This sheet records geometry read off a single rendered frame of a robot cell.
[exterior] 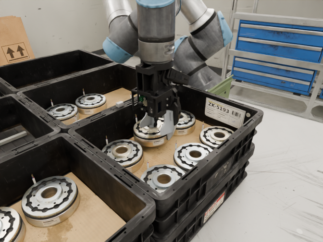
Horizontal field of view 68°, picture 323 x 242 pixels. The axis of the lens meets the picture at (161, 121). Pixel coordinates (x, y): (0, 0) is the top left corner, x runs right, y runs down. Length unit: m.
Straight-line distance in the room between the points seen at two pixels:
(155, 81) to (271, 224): 0.46
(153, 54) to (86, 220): 0.35
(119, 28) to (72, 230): 0.45
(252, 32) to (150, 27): 2.00
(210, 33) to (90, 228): 0.72
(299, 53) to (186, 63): 1.56
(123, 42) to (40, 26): 3.32
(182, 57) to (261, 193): 0.55
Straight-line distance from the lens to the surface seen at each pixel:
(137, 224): 0.37
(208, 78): 0.95
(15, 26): 3.56
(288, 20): 2.34
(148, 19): 0.48
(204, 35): 0.93
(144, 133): 0.62
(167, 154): 0.63
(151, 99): 0.51
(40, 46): 3.91
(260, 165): 0.86
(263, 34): 2.41
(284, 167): 0.88
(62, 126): 0.60
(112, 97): 0.94
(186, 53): 0.95
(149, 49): 0.49
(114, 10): 0.69
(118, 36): 0.61
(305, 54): 2.38
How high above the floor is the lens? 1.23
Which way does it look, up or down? 32 degrees down
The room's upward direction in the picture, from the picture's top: straight up
